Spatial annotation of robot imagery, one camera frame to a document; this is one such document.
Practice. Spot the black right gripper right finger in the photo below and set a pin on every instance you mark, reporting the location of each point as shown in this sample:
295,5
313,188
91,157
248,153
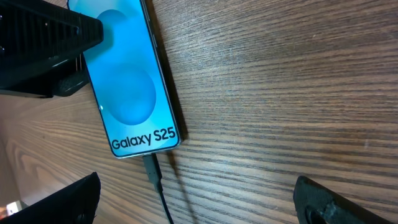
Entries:
316,204

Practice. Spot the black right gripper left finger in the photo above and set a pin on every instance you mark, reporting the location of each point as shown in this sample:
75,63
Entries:
74,204

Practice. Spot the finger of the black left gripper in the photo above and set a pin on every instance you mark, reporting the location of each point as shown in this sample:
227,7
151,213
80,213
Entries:
37,36
63,80

